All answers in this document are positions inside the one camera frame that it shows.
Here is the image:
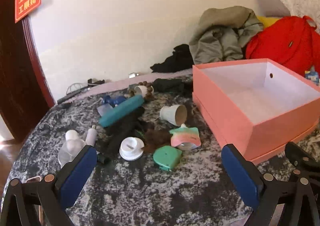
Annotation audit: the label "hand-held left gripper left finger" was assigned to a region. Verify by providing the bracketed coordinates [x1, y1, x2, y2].
[1, 145, 98, 226]

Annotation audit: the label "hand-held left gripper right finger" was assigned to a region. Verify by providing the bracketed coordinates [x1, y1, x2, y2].
[221, 143, 320, 226]

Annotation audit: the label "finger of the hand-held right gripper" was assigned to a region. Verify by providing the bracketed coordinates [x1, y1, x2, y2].
[285, 142, 320, 174]

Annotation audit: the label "small black bottle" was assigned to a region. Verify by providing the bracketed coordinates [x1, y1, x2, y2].
[96, 152, 111, 164]

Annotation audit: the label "pink cardboard box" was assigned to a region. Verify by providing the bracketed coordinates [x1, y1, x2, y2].
[192, 58, 320, 161]

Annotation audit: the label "brown hair net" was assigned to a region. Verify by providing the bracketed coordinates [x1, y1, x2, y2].
[143, 128, 173, 154]

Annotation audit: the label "grey mottled fabric desktop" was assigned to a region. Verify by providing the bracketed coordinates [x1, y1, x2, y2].
[0, 69, 320, 226]

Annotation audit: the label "clear plastic bottle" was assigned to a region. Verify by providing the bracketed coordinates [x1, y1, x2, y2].
[58, 130, 87, 167]

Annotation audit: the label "small white bottle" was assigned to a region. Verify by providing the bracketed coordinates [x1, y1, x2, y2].
[85, 124, 98, 147]

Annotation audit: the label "white round lid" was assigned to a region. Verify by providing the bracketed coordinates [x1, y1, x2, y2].
[119, 137, 145, 161]

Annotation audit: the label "black knit gloves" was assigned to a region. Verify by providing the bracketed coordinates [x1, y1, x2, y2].
[104, 106, 151, 159]

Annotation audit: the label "clear plastic box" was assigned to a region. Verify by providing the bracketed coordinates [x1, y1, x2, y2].
[97, 104, 113, 117]

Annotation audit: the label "rainbow star-shaped toy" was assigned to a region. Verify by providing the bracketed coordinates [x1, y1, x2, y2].
[169, 124, 202, 151]

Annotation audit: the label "teal glasses case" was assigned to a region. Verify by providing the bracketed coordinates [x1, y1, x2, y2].
[98, 95, 145, 128]

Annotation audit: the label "green tape measure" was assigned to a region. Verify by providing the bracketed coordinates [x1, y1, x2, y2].
[153, 146, 183, 172]

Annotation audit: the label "black stick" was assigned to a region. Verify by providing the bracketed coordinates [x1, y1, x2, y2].
[57, 88, 84, 104]

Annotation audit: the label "blue figurine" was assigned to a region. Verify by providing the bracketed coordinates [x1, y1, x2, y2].
[101, 95, 127, 111]

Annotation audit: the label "blue printed packet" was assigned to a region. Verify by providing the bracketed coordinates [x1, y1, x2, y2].
[304, 66, 320, 84]

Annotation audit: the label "white paper cup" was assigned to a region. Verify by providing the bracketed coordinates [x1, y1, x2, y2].
[160, 104, 188, 127]

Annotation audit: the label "white tape roll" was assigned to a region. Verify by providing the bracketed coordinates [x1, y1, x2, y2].
[134, 85, 148, 97]

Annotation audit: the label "red bag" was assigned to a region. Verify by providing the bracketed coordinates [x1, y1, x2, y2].
[245, 15, 320, 74]

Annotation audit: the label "dark folded sock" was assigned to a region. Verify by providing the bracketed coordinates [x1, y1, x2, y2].
[152, 78, 186, 93]

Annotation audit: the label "black crumpled cloth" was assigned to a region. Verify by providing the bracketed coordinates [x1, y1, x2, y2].
[150, 44, 194, 73]

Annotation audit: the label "yellow cloth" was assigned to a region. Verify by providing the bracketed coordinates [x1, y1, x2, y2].
[256, 16, 281, 28]

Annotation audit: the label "grey jacket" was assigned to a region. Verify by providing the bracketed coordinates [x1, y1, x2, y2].
[189, 6, 264, 65]

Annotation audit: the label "white cable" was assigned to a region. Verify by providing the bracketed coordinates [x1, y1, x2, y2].
[67, 82, 83, 94]

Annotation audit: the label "wooden bead bracelet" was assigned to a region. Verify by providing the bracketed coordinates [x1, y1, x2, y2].
[128, 81, 154, 102]

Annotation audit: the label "dark red wooden door frame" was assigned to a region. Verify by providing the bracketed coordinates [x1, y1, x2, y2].
[0, 0, 56, 143]

